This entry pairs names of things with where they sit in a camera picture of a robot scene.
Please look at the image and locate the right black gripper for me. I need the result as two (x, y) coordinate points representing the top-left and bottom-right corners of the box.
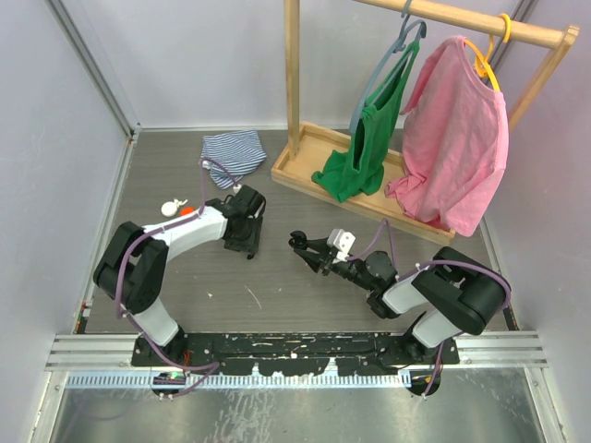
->
(295, 235), (376, 292)

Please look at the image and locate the blue clothes hanger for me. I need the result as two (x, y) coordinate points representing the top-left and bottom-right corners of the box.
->
(349, 0), (428, 139)

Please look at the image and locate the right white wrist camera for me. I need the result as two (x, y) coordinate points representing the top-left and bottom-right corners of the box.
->
(327, 229), (356, 261)

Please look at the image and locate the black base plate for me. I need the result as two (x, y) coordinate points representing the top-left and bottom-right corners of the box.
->
(131, 330), (459, 376)

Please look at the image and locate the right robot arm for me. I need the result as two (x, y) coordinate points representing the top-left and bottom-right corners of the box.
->
(289, 229), (511, 364)

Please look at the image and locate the orange earbud case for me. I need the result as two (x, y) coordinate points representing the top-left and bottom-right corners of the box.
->
(179, 207), (196, 217)

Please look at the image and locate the aluminium rail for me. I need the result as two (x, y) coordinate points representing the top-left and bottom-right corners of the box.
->
(45, 331), (549, 371)

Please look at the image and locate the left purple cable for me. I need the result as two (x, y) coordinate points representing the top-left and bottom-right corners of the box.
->
(115, 157), (244, 399)

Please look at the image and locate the blue striped folded cloth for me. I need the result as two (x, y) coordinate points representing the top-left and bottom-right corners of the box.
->
(200, 130), (267, 189)

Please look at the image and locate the wooden clothes rack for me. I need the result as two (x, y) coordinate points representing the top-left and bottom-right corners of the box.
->
(271, 1), (580, 245)

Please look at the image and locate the green tank top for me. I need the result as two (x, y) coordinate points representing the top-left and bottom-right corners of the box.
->
(311, 42), (420, 202)

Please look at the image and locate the white earbud case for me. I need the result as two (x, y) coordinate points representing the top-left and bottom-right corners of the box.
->
(161, 198), (187, 218)

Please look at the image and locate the pink t-shirt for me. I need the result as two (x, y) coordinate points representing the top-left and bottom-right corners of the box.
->
(384, 35), (509, 236)

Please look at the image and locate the yellow clothes hanger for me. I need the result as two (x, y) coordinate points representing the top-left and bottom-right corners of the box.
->
(464, 13), (512, 91)

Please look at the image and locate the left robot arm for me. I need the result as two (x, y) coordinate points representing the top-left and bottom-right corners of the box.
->
(93, 186), (266, 365)

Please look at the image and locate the black earbud charging case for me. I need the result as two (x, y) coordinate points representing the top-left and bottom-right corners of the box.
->
(288, 231), (308, 250)

